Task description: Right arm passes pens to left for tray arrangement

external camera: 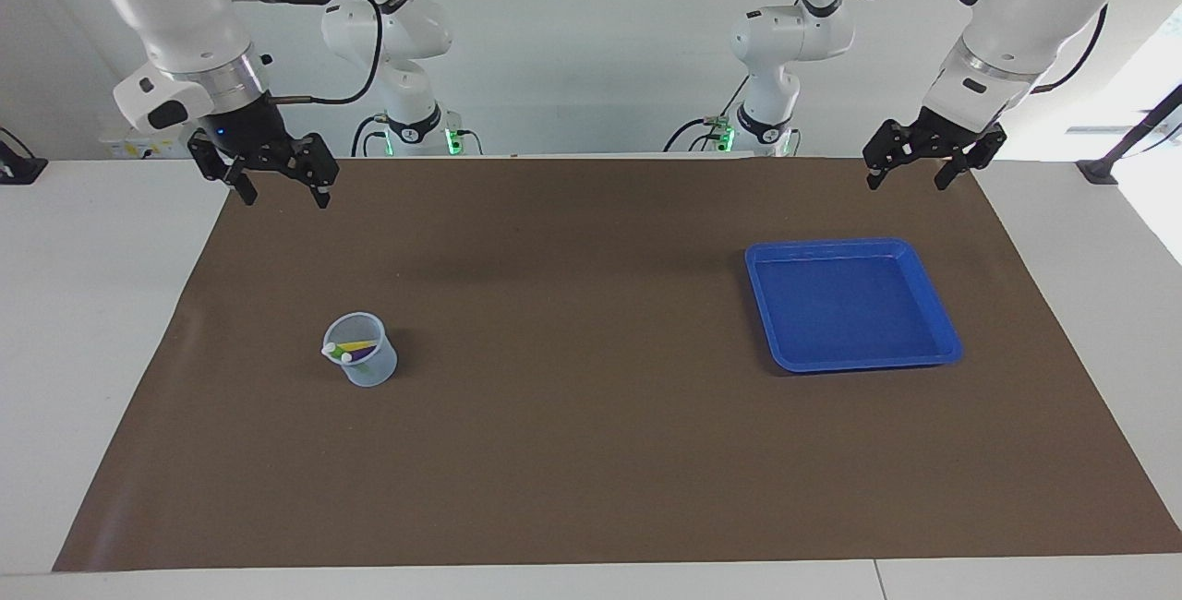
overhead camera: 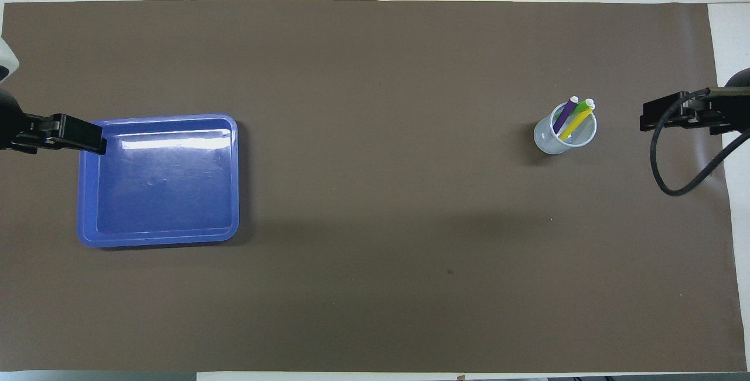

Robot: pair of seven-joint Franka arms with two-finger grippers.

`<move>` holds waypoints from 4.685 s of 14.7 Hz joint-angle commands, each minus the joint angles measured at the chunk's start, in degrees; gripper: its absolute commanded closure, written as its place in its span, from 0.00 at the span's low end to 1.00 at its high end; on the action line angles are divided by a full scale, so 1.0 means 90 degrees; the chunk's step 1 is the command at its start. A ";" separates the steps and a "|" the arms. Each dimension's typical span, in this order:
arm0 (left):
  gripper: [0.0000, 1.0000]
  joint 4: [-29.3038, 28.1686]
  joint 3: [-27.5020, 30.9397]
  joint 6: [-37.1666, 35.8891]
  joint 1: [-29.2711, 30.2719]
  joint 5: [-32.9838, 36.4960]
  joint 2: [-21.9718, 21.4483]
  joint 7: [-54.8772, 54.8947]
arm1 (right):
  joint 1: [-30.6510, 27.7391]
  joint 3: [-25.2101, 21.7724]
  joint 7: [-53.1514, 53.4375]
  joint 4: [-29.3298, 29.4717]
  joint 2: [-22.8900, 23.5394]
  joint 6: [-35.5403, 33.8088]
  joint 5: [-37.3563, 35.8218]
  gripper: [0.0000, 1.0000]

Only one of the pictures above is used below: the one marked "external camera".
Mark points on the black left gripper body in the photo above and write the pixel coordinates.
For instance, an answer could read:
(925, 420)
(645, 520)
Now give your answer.
(942, 137)

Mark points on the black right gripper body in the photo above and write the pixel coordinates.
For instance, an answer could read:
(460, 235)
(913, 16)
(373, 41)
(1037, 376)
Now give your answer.
(249, 134)

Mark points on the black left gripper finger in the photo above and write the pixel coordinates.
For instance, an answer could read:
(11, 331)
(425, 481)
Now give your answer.
(886, 146)
(974, 157)

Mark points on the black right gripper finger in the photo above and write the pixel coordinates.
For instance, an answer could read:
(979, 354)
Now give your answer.
(319, 162)
(217, 157)

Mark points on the yellow pen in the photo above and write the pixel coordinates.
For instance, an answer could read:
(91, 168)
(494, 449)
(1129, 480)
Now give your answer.
(355, 343)

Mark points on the green pen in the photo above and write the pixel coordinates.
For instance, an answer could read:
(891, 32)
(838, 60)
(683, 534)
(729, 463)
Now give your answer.
(365, 366)

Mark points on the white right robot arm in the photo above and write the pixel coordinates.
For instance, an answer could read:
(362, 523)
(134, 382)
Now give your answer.
(175, 0)

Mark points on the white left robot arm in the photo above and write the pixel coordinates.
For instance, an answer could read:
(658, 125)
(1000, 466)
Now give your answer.
(1025, 0)

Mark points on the blue plastic tray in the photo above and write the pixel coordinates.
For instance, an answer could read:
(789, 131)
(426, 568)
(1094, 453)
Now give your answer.
(850, 305)

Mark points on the white socket box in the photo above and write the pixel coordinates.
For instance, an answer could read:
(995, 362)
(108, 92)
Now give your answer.
(120, 146)

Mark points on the black angled stand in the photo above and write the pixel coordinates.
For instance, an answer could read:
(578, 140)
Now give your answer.
(1099, 171)

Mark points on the small black table clamp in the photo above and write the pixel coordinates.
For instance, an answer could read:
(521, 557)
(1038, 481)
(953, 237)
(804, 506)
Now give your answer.
(18, 166)

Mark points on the translucent plastic cup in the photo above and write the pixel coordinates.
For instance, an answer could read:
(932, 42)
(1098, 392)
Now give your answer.
(379, 371)

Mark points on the brown table mat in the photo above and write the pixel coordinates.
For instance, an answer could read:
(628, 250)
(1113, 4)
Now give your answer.
(591, 452)

